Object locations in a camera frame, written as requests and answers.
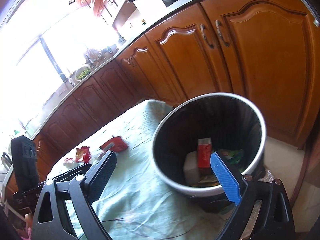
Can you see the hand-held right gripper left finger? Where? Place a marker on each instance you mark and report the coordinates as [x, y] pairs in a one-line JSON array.
[[101, 177]]

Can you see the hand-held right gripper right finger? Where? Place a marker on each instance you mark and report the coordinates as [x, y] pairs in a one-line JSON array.
[[226, 180]]

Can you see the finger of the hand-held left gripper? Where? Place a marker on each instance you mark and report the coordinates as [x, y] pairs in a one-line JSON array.
[[75, 170]]

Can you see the green snack bag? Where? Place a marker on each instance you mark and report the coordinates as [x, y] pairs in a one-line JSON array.
[[232, 156]]

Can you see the red carton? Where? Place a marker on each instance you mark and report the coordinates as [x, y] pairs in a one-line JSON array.
[[204, 152]]

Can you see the white foam block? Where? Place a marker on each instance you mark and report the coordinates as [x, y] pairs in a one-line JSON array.
[[191, 167]]

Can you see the white-rimmed trash bin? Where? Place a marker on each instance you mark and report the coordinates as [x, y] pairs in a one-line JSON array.
[[225, 120]]

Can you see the small red printed wrapper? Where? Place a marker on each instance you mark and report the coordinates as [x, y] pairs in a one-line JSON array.
[[83, 155]]

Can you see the red snack wrapper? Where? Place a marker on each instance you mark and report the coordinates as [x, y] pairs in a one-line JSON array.
[[116, 143]]

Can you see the teal floral tablecloth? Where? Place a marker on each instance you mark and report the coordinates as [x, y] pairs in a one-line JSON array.
[[140, 180]]

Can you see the bowl of green vegetables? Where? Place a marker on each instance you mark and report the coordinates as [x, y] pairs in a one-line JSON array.
[[83, 72]]

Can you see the kitchen window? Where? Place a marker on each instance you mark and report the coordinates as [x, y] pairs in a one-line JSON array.
[[32, 67]]

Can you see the wooden lower cabinets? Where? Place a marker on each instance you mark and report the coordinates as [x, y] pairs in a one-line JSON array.
[[262, 67]]

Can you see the wooden cabinets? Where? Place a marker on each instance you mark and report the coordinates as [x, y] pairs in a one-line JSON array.
[[105, 0], [262, 67]]

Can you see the wooden upper cabinets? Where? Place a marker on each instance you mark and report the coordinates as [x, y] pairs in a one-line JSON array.
[[105, 0]]

